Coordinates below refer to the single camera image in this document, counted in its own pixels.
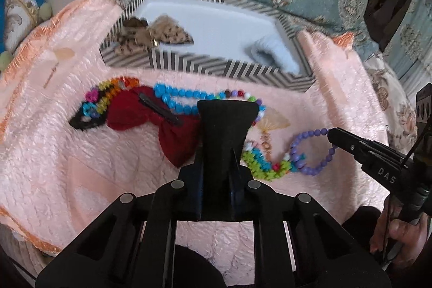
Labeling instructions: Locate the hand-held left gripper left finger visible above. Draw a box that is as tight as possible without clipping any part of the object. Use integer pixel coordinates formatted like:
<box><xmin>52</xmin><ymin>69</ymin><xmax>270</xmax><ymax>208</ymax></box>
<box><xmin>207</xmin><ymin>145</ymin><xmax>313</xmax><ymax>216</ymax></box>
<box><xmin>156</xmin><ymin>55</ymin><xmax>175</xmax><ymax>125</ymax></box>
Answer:
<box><xmin>35</xmin><ymin>162</ymin><xmax>204</xmax><ymax>288</ymax></box>

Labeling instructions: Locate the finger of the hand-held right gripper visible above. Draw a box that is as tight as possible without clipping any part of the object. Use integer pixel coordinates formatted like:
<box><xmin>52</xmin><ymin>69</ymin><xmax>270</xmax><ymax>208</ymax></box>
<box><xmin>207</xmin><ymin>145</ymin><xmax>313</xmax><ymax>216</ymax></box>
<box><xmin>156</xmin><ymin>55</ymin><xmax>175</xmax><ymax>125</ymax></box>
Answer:
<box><xmin>326</xmin><ymin>127</ymin><xmax>406</xmax><ymax>168</ymax></box>

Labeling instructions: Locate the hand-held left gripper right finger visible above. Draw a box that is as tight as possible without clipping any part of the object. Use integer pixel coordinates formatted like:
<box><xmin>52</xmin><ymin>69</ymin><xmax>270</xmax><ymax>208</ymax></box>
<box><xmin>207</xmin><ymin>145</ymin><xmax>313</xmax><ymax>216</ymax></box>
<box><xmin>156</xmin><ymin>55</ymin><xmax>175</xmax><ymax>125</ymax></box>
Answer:
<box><xmin>231</xmin><ymin>148</ymin><xmax>393</xmax><ymax>288</ymax></box>

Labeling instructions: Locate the green blue star bead bracelet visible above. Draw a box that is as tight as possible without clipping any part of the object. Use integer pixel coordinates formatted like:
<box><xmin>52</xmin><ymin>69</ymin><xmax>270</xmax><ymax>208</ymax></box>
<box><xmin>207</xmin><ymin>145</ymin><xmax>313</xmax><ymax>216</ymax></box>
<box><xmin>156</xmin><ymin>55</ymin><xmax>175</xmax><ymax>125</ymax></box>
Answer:
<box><xmin>241</xmin><ymin>140</ymin><xmax>306</xmax><ymax>181</ymax></box>

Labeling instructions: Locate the purple bead bracelet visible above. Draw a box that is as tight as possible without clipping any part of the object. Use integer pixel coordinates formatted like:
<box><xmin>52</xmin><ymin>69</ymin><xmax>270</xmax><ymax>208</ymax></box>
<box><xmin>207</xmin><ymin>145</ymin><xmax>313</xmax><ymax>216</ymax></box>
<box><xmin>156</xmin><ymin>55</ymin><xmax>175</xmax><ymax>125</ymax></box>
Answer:
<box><xmin>289</xmin><ymin>127</ymin><xmax>339</xmax><ymax>177</ymax></box>

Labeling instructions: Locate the black felt hair bow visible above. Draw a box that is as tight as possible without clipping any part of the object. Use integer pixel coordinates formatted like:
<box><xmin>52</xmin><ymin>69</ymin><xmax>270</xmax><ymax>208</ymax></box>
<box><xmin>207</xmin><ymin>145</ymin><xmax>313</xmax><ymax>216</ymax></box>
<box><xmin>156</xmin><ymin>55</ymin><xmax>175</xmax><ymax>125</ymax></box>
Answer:
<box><xmin>197</xmin><ymin>100</ymin><xmax>258</xmax><ymax>221</ymax></box>

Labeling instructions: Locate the multicolour round bead bracelet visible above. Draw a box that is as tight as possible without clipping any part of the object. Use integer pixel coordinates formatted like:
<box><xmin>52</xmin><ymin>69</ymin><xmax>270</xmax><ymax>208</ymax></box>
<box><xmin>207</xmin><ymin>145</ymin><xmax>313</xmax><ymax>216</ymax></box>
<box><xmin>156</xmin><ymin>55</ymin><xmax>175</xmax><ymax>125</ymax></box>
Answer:
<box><xmin>219</xmin><ymin>89</ymin><xmax>268</xmax><ymax>124</ymax></box>

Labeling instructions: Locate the red fabric bow hair clip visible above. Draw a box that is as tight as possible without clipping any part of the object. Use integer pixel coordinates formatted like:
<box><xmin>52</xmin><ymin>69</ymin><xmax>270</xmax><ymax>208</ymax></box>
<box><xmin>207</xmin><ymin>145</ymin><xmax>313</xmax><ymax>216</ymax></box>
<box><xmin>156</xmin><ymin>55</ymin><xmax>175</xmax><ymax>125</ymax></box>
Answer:
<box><xmin>107</xmin><ymin>86</ymin><xmax>204</xmax><ymax>169</ymax></box>

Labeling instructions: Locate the rainbow orange bead bracelet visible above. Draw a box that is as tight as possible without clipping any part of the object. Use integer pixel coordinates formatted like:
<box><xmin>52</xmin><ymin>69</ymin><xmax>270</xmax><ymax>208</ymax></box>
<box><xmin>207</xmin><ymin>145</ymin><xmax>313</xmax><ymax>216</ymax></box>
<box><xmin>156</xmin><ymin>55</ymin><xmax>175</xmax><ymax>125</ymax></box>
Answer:
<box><xmin>84</xmin><ymin>76</ymin><xmax>141</xmax><ymax>120</ymax></box>

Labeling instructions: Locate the black lace scrunchie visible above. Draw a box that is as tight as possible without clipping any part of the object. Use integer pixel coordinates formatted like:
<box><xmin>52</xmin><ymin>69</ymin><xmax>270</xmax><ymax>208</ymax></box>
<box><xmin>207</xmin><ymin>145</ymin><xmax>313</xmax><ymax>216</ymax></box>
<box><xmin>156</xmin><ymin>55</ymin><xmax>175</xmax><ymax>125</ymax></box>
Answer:
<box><xmin>69</xmin><ymin>102</ymin><xmax>109</xmax><ymax>132</ymax></box>

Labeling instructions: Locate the leopard print hair bow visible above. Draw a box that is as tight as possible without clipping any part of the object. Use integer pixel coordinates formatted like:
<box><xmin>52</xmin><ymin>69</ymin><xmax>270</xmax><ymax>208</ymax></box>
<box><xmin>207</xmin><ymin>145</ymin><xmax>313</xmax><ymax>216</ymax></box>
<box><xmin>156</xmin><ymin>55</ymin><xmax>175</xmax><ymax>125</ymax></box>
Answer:
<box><xmin>113</xmin><ymin>14</ymin><xmax>195</xmax><ymax>56</ymax></box>

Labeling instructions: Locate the black white striped box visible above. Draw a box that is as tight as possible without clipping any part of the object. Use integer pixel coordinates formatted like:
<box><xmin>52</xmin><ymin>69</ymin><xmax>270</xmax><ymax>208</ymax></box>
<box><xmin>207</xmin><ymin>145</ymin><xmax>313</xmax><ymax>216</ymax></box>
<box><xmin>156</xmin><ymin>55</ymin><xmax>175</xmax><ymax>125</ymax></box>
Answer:
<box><xmin>99</xmin><ymin>0</ymin><xmax>318</xmax><ymax>93</ymax></box>

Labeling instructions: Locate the person's right hand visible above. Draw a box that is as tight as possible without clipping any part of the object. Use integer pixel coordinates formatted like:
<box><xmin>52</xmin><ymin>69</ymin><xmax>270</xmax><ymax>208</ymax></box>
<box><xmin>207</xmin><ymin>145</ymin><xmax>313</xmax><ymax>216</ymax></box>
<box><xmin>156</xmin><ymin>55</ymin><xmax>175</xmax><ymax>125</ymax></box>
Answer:
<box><xmin>369</xmin><ymin>207</ymin><xmax>430</xmax><ymax>272</ymax></box>

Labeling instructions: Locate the beige floral cushion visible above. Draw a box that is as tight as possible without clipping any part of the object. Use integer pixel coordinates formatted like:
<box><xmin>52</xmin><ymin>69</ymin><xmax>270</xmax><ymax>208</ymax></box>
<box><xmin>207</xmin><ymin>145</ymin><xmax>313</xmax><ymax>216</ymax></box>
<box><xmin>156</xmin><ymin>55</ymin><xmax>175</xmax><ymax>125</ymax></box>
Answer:
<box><xmin>364</xmin><ymin>53</ymin><xmax>418</xmax><ymax>154</ymax></box>
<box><xmin>0</xmin><ymin>0</ymin><xmax>39</xmax><ymax>54</ymax></box>

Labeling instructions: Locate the peach quilted blanket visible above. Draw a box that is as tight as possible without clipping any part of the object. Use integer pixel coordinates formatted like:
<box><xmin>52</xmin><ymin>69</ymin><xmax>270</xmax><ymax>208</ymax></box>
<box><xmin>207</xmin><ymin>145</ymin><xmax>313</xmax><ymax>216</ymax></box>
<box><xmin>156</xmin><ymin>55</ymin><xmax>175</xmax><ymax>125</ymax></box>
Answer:
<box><xmin>0</xmin><ymin>0</ymin><xmax>416</xmax><ymax>288</ymax></box>

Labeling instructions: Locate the light blue fluffy scrunchie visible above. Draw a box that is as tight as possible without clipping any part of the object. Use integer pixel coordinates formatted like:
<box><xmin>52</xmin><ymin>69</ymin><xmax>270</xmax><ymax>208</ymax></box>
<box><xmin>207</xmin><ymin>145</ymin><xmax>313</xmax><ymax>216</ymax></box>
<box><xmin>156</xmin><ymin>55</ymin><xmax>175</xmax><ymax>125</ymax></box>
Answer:
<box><xmin>249</xmin><ymin>38</ymin><xmax>299</xmax><ymax>74</ymax></box>

